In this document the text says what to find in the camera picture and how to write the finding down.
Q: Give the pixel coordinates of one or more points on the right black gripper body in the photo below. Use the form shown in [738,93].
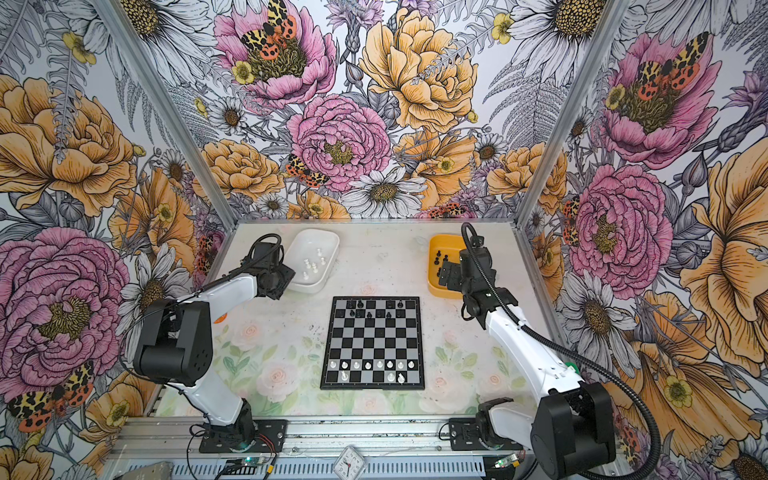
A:
[455,280]

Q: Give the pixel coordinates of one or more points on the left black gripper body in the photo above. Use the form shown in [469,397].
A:
[283,275]

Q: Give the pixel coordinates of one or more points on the white plastic tray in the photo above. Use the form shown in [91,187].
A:
[311,256]

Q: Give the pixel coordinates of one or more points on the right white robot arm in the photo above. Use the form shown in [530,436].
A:
[570,432]

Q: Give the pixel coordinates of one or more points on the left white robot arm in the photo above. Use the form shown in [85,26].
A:
[175,347]

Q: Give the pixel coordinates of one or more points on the yellow plastic tray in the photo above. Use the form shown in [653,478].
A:
[444,278]

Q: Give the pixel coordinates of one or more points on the black and silver chessboard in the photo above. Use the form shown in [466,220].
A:
[374,343]

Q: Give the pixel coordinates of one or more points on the small white clock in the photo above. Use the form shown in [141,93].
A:
[350,464]

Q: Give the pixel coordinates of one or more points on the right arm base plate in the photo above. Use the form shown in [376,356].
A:
[465,433]

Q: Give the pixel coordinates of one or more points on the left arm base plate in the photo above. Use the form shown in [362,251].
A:
[266,436]

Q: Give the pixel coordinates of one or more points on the aluminium front rail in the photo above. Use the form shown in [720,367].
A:
[311,437]

